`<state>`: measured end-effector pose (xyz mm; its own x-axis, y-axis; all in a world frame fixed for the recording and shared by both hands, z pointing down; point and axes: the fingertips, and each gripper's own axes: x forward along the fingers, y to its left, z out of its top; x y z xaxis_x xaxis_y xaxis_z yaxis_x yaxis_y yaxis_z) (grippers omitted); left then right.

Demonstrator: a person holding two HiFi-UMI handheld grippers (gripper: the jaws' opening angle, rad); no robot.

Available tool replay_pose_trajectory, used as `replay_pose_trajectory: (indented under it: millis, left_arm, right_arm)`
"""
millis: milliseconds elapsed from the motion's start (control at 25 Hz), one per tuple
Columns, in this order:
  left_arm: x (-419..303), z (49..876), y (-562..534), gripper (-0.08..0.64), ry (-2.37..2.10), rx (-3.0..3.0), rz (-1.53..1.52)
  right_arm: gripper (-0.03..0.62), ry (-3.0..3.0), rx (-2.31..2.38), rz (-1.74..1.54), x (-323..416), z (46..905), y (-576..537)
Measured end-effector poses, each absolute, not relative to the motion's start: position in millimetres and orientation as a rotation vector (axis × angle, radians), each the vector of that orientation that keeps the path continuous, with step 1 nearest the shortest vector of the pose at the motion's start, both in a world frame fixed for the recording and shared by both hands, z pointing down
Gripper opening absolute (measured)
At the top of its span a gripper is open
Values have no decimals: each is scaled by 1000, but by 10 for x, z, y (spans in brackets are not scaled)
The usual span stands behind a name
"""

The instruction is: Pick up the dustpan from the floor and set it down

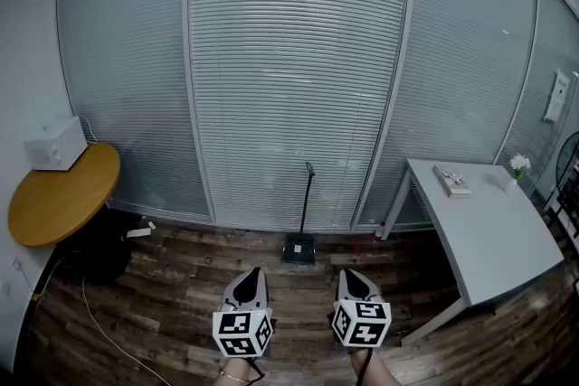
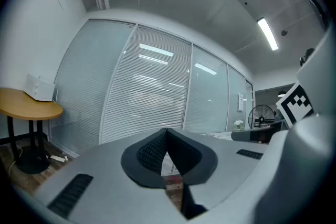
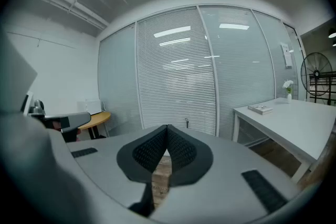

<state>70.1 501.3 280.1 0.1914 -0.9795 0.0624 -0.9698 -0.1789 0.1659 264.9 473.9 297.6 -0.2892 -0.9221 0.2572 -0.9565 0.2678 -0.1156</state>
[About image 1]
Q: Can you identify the grey book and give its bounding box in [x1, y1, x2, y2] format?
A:
[432, 165, 472, 199]

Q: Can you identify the person's left forearm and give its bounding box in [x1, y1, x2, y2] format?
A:
[218, 355, 254, 386]

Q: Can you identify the black bag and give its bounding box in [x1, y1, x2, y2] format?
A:
[58, 205, 146, 286]

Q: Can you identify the white rectangular table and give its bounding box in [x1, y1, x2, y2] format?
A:
[379, 157, 565, 347]

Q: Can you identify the grey venetian blind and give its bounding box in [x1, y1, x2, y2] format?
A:
[356, 0, 539, 227]
[187, 0, 413, 231]
[58, 0, 212, 222]

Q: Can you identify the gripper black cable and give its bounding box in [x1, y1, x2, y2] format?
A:
[356, 347, 375, 386]
[246, 356, 268, 386]

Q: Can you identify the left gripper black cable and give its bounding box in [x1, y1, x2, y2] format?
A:
[246, 356, 268, 386]

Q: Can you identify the thin gold bracelet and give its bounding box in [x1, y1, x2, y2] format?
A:
[219, 369, 250, 384]

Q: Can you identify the person's right forearm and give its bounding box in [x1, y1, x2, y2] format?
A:
[350, 347, 403, 386]

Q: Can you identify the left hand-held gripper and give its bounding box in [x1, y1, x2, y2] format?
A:
[212, 267, 276, 358]

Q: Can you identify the black round fan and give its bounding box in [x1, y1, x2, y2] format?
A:
[554, 130, 579, 204]

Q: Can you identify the round wooden table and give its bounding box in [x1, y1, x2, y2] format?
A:
[7, 142, 122, 249]

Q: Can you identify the black long-handled dustpan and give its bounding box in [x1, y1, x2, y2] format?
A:
[280, 161, 318, 268]

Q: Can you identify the white microwave oven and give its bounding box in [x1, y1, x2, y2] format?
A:
[23, 116, 89, 173]

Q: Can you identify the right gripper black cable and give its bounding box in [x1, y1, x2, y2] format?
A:
[356, 347, 375, 386]

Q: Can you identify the white microwave power cable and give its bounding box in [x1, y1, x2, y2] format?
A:
[79, 115, 99, 146]

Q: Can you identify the white wall-mounted holder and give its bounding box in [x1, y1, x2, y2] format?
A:
[542, 68, 571, 123]

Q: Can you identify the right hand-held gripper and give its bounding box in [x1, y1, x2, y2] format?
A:
[331, 268, 393, 348]

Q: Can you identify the thin white floor cable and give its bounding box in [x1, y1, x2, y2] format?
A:
[81, 275, 173, 386]

